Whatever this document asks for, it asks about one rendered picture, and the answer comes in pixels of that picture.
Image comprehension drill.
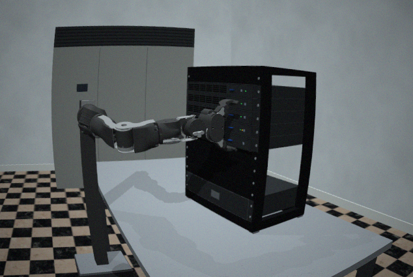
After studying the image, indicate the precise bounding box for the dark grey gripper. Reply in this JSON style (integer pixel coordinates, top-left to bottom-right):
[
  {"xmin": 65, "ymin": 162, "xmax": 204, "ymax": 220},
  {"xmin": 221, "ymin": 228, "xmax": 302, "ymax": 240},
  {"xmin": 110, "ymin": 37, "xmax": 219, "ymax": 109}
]
[{"xmin": 198, "ymin": 99, "xmax": 239, "ymax": 151}]

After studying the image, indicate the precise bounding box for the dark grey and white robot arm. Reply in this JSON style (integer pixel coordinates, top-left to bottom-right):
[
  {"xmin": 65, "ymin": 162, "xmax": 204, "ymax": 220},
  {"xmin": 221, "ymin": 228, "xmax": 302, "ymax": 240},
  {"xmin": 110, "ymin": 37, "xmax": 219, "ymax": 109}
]
[{"xmin": 77, "ymin": 100, "xmax": 206, "ymax": 154}]

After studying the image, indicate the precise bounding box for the black server rack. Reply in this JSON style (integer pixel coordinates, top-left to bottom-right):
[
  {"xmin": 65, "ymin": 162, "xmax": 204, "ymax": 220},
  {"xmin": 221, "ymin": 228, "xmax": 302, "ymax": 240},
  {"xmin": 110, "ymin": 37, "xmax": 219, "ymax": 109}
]
[{"xmin": 186, "ymin": 66, "xmax": 316, "ymax": 234}]

